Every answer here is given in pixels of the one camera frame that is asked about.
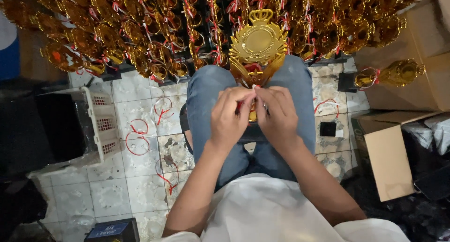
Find blue and white panel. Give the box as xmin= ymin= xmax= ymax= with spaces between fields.
xmin=0 ymin=11 xmax=20 ymax=81

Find single gold cup trophy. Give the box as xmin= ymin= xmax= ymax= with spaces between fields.
xmin=337 ymin=59 xmax=426 ymax=93

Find person's blue jeans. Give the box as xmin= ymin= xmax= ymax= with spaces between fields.
xmin=186 ymin=55 xmax=316 ymax=192

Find person's right hand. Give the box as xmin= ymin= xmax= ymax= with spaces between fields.
xmin=255 ymin=86 xmax=300 ymax=148

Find black square trophy base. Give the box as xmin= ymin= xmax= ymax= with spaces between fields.
xmin=319 ymin=121 xmax=337 ymax=137

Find red ribbon loop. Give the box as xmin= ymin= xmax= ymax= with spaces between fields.
xmin=313 ymin=98 xmax=340 ymax=119
xmin=125 ymin=131 xmax=151 ymax=157
xmin=130 ymin=118 xmax=150 ymax=136
xmin=150 ymin=96 xmax=175 ymax=126
xmin=155 ymin=157 xmax=180 ymax=196

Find open cardboard carton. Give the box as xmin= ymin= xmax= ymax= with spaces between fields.
xmin=351 ymin=110 xmax=450 ymax=202

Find white wrapped bundles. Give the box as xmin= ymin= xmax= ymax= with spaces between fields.
xmin=401 ymin=115 xmax=450 ymax=156

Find red and white ribbon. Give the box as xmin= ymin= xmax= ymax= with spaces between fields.
xmin=236 ymin=84 xmax=262 ymax=112

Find white plastic basket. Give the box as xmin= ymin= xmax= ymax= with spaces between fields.
xmin=27 ymin=86 xmax=122 ymax=177

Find black box with blue label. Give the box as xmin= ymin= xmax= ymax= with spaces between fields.
xmin=84 ymin=218 xmax=140 ymax=242

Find black stool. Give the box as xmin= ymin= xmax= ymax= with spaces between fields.
xmin=179 ymin=103 xmax=269 ymax=155

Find large closed cardboard box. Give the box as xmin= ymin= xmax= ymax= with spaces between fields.
xmin=354 ymin=0 xmax=450 ymax=112

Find heap of gold cup trophies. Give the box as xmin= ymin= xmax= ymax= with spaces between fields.
xmin=0 ymin=0 xmax=428 ymax=85

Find person's white shirt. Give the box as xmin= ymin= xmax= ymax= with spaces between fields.
xmin=154 ymin=173 xmax=411 ymax=242

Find person's left hand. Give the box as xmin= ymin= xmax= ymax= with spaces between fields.
xmin=210 ymin=87 xmax=257 ymax=154

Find gold crown-topped trophy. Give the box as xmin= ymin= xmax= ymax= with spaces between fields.
xmin=228 ymin=9 xmax=289 ymax=123

